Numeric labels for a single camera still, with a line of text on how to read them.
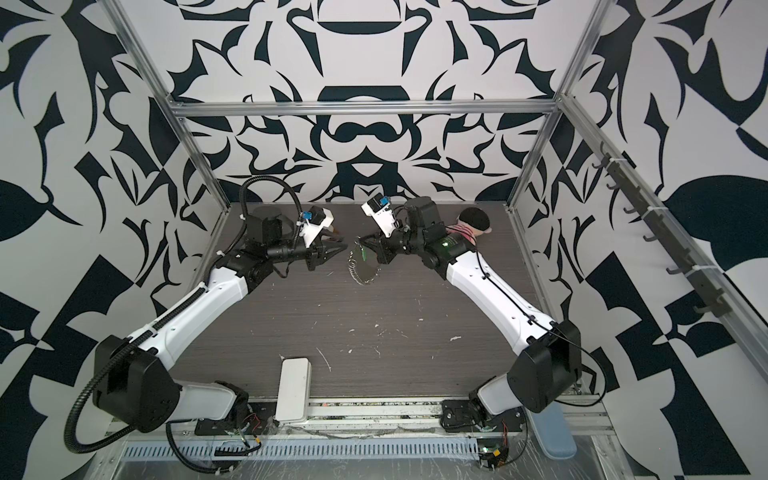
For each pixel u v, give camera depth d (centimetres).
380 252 65
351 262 75
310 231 65
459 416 74
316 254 66
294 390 75
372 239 71
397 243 64
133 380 40
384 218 65
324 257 70
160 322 45
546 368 41
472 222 103
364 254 74
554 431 70
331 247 71
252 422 73
